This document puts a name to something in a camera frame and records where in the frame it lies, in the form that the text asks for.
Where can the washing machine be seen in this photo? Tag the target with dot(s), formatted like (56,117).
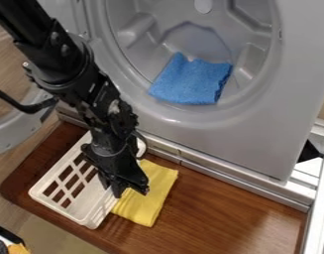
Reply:
(199,82)

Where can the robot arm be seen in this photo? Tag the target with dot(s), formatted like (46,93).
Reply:
(58,49)

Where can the yellow cloth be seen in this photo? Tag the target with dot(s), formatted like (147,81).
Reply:
(144,198)

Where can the blue cloth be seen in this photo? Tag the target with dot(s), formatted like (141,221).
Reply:
(190,81)

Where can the white plastic basket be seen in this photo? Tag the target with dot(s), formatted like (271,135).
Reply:
(73,188)

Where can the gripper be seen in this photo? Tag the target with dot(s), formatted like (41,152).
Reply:
(113,158)

